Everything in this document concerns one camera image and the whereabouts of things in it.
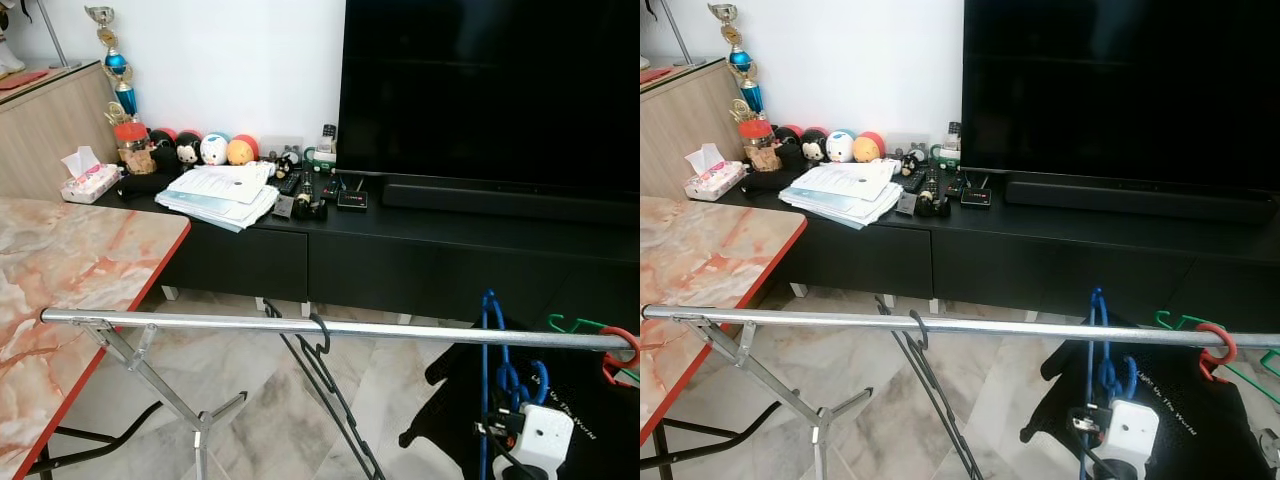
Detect grey lamp pole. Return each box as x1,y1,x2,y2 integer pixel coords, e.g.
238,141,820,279
33,0,73,69
660,0,698,67

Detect gold blue trophy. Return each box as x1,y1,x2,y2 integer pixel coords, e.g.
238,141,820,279
85,5,141,126
708,3,766,119

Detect black TV console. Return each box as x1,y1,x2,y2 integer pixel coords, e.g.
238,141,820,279
745,182,1280,323
95,185,641,333

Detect thin black hanger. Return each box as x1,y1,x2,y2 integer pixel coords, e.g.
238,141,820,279
875,295,986,480
262,298,387,480

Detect white paper stack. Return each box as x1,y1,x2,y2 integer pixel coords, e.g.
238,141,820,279
154,160,282,234
778,157,904,230

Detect black flat television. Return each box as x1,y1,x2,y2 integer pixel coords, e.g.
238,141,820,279
960,0,1280,193
336,0,641,198

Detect pink white tissue pack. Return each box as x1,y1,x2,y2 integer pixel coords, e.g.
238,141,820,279
60,146,122,205
684,142,747,202

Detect silver metal clothes rack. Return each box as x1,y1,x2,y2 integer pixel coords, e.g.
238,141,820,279
40,306,641,480
643,303,1280,480

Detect light wooden sideboard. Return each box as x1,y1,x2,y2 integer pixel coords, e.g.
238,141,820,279
0,62,126,201
640,60,749,201

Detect orange marble folding table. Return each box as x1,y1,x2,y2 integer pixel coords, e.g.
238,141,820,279
0,197,192,480
640,195,809,471

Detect blue plastic hanger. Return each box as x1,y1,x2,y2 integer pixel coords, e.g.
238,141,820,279
1088,288,1141,421
478,290,551,480

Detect black printed shirt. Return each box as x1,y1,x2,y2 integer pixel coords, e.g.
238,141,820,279
398,340,641,480
1020,340,1280,480

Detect black soundbar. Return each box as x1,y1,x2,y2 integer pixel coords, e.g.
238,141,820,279
381,181,641,227
1005,179,1278,224

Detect red plastic hanger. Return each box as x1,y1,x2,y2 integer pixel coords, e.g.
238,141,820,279
1195,322,1239,384
599,326,641,387

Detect green plastic hanger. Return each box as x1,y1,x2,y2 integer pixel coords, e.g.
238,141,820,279
1155,310,1280,406
547,314,641,387

